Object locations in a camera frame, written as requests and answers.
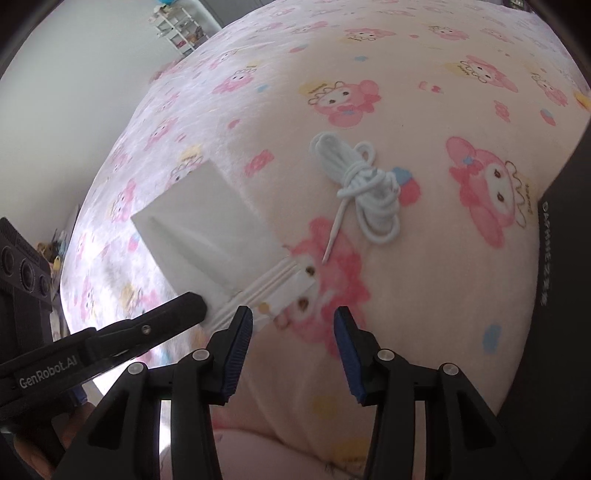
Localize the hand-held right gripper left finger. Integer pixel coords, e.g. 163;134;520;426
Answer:
53;307;254;480

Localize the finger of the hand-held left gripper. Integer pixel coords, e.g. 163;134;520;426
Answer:
93;291;208;366

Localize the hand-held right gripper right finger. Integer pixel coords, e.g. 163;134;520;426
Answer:
334;307;527;480

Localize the white snap pouch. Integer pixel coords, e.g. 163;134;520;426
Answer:
130;158;320;332

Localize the white cord bundle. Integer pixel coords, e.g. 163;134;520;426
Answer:
308;131;402;267

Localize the black cardboard box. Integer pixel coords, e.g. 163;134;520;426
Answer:
498;151;591;480

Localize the person's left hand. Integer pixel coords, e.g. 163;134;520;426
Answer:
13;403;89;479

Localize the pink printed blanket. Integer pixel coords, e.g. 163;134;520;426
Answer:
59;0;591;468

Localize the white toy shelf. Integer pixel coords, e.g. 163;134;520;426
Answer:
147;2;223;59

